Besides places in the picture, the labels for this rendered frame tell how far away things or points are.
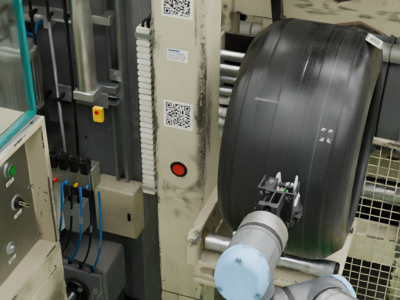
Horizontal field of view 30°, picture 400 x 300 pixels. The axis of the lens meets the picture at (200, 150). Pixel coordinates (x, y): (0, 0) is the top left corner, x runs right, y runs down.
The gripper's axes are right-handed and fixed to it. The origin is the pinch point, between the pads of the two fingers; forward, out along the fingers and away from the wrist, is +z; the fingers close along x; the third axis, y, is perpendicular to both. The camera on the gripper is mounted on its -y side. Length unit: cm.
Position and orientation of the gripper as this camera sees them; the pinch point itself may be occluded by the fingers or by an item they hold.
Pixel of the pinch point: (288, 189)
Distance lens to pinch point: 156.0
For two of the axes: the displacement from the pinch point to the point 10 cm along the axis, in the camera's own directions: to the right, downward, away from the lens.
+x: -9.4, -1.9, 2.8
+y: 0.5, -8.9, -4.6
